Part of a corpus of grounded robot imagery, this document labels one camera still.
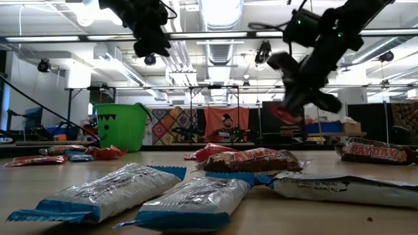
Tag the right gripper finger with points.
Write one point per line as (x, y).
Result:
(289, 96)
(301, 102)

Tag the red candy packet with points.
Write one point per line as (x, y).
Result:
(281, 115)
(106, 152)
(212, 150)
(36, 160)

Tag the silver blue candy bar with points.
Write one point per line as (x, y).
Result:
(80, 158)
(107, 192)
(343, 192)
(196, 202)

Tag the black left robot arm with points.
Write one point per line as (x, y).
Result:
(112, 5)

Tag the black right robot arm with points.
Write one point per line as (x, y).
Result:
(352, 19)

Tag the black background robot arm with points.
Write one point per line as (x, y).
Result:
(241, 132)
(187, 132)

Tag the blue storage bin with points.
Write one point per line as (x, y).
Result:
(326, 127)

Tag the black monitor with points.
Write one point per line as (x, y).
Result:
(267, 130)

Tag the brown cardboard box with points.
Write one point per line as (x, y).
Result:
(352, 127)

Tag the person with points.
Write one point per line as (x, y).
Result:
(227, 123)

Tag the black partition panel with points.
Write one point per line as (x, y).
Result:
(369, 120)

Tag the black overhead light beam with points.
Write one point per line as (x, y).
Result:
(251, 34)

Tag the orange hanging cloth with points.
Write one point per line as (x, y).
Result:
(212, 114)

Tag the wood-pattern partition panel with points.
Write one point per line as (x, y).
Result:
(406, 117)

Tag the colourful patchwork quilt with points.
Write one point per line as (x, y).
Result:
(163, 127)

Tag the green plastic monster bucket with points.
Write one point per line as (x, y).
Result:
(124, 130)

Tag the thin black diagonal rod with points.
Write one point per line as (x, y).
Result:
(49, 107)

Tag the black ceiling-hung camera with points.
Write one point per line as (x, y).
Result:
(263, 52)
(150, 60)
(44, 65)
(387, 56)

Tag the black aluminium table frame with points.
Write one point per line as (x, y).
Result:
(320, 147)

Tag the ribbed silver ventilation duct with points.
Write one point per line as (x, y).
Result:
(220, 52)

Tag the black background rig frame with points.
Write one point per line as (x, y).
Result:
(69, 107)

